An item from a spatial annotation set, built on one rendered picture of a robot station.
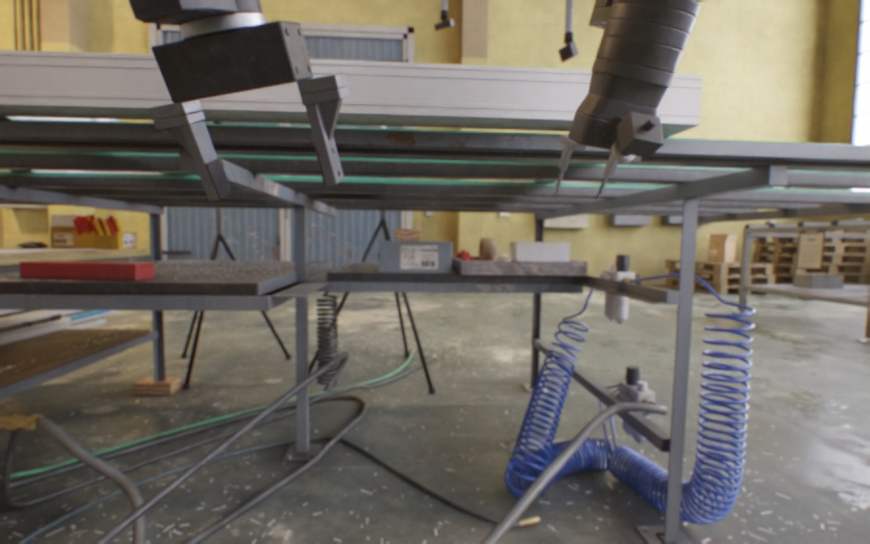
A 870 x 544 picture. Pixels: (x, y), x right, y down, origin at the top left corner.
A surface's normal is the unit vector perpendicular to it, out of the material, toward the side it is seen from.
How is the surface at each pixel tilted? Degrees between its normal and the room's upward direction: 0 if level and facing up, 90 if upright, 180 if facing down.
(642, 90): 122
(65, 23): 90
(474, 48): 90
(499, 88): 90
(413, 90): 90
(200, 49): 114
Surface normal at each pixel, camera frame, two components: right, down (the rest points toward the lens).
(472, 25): 0.07, 0.07
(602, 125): 0.11, 0.46
